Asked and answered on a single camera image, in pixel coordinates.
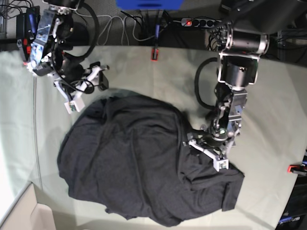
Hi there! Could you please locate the white cable loop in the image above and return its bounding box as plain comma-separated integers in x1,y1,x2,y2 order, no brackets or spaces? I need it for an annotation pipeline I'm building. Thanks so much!
96,14,130,46

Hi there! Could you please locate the red black clamp left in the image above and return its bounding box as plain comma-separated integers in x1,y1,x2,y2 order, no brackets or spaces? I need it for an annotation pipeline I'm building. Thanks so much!
17,38,31,66

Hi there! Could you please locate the red black clamp top centre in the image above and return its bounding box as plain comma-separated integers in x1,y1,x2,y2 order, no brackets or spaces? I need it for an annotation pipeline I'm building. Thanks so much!
151,48,159,61

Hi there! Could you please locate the black power strip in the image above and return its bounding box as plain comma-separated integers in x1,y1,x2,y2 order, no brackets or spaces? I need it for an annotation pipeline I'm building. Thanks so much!
181,18,221,29

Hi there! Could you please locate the blue box top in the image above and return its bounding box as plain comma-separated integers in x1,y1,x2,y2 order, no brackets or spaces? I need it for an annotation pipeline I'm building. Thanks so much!
116,0,183,10

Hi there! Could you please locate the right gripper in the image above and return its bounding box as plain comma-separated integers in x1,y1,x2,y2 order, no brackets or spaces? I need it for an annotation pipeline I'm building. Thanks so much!
52,57,109,93

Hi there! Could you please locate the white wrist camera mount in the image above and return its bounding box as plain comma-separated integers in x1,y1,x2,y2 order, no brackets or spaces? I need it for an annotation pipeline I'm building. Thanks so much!
178,139,233,176
59,62,109,114

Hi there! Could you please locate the red black clamp right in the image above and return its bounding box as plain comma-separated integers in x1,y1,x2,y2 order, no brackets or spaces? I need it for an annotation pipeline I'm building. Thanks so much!
287,164,307,176

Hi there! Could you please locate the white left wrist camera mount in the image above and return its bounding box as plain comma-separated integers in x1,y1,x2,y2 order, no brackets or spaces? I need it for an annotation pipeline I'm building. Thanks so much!
178,139,233,176

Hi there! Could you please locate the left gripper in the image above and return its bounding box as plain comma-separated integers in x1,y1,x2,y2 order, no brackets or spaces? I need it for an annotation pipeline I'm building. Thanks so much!
187,124,240,153

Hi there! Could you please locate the dark grey t-shirt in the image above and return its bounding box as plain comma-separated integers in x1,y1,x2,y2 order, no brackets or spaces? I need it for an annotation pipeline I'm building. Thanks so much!
57,95,244,227

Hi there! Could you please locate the beige box corner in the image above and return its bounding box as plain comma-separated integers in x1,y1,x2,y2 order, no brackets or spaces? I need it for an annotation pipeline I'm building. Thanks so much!
0,183,56,230

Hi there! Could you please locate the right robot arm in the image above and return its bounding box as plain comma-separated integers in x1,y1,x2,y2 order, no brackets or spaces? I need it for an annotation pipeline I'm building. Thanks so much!
26,0,109,97

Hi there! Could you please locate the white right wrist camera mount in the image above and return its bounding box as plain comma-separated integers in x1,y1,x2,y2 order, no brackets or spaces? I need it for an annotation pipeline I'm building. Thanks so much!
59,62,109,114

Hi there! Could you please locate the red black clamp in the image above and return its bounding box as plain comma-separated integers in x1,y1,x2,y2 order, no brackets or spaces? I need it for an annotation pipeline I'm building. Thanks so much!
151,48,159,61
17,38,31,66
287,164,307,176

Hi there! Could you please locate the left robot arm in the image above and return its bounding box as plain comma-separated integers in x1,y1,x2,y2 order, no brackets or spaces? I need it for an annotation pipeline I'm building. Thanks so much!
188,0,307,157

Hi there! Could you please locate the light green table cloth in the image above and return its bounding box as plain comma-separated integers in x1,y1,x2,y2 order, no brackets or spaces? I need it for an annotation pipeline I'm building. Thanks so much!
0,46,307,230

